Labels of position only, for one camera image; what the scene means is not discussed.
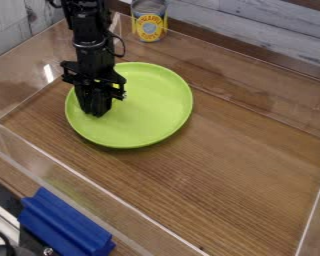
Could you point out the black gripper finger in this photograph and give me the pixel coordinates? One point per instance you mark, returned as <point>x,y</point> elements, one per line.
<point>103,102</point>
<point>84,94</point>

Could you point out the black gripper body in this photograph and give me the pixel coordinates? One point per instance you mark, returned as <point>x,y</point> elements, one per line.
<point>107,80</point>

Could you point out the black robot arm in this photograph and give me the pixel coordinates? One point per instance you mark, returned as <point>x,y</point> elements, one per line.
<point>88,18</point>

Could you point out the green round plate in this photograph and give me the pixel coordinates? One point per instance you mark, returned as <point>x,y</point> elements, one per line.
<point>151,115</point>

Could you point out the yellow pineapple can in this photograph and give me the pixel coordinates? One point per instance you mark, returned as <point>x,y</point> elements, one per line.
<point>150,19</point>

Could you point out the blue plastic clamp block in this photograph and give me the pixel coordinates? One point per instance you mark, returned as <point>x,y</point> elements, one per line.
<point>61,227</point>

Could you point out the clear acrylic corner bracket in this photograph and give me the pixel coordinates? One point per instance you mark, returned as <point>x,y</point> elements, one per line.
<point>116,24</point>

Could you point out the clear acrylic enclosure wall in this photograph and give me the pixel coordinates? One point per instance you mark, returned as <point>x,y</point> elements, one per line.
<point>28,168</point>

